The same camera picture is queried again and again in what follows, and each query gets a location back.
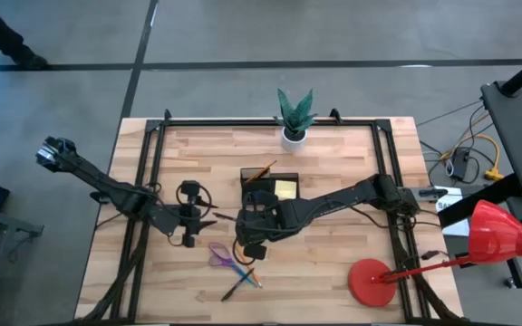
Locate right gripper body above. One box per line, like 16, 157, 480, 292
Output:
236, 189, 289, 245

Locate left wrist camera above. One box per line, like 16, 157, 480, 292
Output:
179, 179, 201, 196

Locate dark grey equipment cart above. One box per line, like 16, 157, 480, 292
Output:
480, 79, 522, 200

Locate black aluminium table frame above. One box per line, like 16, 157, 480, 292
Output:
79, 108, 464, 325

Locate black power adapter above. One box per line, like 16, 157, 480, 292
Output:
450, 147, 472, 182

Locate purple scissors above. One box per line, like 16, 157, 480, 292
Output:
208, 242, 258, 289

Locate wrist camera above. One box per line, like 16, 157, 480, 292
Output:
179, 179, 201, 196
242, 243, 268, 262

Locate white plant pot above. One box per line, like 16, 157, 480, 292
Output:
281, 127, 308, 154

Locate yellow cable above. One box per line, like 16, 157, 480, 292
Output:
441, 133, 505, 182

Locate green potted plant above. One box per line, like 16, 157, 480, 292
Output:
273, 88, 319, 135

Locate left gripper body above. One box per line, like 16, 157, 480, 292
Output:
169, 203, 203, 248

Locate yellow sticky note pad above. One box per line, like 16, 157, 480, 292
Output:
273, 179, 298, 201

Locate black mesh desk organizer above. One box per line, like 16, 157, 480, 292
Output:
239, 166, 300, 203

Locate black lamp cord switch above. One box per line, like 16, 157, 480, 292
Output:
419, 248, 450, 263

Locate black diagonal beam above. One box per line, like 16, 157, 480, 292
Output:
437, 174, 522, 227

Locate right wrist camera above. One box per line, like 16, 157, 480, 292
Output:
242, 243, 268, 262

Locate red desk lamp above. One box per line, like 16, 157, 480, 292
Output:
346, 198, 522, 309

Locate white paper sheet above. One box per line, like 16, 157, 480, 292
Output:
432, 185, 470, 237

